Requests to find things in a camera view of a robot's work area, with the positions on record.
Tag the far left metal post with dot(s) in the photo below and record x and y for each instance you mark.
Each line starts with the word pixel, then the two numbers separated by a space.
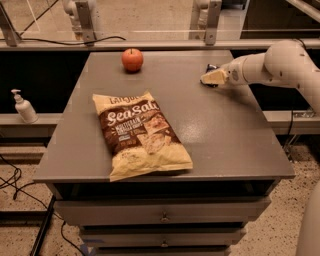
pixel 11 37

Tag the dark blue rxbar wrapper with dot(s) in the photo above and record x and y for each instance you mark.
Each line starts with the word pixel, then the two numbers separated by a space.
pixel 210 68

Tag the grey drawer cabinet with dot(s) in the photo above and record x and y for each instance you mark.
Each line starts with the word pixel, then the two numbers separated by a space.
pixel 237 161

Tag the lower drawer knob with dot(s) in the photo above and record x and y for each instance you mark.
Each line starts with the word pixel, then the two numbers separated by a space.
pixel 164 244

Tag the top drawer knob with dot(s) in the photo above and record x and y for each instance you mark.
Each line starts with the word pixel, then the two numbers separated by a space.
pixel 164 218

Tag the drawer knob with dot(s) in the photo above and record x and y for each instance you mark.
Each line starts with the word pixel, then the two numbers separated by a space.
pixel 164 218
pixel 164 244

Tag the sea salt chips bag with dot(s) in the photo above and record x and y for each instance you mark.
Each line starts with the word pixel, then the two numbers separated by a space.
pixel 139 136

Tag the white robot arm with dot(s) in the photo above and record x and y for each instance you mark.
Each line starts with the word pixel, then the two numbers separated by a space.
pixel 285 64

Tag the red apple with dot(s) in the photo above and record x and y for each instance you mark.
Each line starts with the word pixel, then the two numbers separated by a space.
pixel 132 60

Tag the left metal bracket post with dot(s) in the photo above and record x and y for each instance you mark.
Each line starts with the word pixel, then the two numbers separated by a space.
pixel 81 14

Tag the right metal bracket post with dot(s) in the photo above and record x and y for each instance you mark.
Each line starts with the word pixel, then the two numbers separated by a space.
pixel 204 20

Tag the metal bracket post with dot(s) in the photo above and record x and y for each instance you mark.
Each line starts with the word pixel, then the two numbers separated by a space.
pixel 204 20
pixel 81 14

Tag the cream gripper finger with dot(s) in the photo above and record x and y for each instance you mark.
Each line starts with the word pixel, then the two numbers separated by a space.
pixel 223 76

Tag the white pump dispenser bottle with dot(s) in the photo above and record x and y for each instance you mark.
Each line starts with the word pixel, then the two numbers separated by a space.
pixel 24 107

